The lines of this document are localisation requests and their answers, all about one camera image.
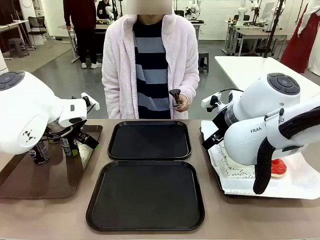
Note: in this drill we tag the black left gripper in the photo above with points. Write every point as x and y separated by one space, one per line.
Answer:
78 132

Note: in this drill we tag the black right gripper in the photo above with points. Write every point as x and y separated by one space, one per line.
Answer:
219 125

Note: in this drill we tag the metal serving tongs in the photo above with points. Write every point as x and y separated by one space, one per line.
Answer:
175 93

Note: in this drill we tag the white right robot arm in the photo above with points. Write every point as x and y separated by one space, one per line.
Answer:
262 105

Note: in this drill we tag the person's right forearm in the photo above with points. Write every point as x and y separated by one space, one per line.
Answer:
110 100

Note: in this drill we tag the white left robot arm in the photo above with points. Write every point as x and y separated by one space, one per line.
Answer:
25 112

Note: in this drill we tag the person's left forearm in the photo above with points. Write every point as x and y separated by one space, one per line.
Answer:
191 85

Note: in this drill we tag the person's left hand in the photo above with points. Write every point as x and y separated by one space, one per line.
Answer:
183 102

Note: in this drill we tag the white printed paper donut box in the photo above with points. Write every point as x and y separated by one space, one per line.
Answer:
237 172

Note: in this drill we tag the black tray under paper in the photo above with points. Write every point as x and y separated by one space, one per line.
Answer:
221 190

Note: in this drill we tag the black square serving tray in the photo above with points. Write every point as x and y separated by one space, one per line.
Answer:
150 142
145 197

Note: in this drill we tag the red glazed donut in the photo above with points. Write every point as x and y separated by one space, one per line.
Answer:
278 167

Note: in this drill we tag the person in pink fleece robe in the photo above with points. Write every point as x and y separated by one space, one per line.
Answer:
120 75

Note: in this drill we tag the white rectangular table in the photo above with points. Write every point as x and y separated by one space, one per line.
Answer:
237 70

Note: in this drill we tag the small grey stool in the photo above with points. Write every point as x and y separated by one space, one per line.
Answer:
203 62

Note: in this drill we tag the black tray with white paper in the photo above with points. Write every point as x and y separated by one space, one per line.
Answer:
295 180

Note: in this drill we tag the grey workbench table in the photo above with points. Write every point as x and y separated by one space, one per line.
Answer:
257 33

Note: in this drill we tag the standing person in dark clothes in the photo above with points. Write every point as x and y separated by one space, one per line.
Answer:
80 25

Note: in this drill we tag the white cylindrical stand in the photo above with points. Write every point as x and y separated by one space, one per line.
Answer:
2 61

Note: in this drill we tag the grey plastic stool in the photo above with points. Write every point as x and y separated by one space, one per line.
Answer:
17 46

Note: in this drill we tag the red dress on mannequin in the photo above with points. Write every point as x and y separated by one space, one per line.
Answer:
297 45

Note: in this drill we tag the black office chair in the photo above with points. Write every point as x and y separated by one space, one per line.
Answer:
37 23

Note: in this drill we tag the black vertical pole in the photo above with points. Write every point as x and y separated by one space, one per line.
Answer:
275 27

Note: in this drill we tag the seated person in black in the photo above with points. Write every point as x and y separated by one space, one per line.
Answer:
101 10

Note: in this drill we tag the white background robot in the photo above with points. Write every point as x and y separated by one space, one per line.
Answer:
193 7
242 11

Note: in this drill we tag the white desk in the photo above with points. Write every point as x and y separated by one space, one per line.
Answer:
12 24

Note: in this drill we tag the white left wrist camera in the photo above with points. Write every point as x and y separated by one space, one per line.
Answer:
93 103

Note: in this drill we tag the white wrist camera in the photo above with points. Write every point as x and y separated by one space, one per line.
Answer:
208 101
93 103

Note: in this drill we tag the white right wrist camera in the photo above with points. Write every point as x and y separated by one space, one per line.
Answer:
208 101

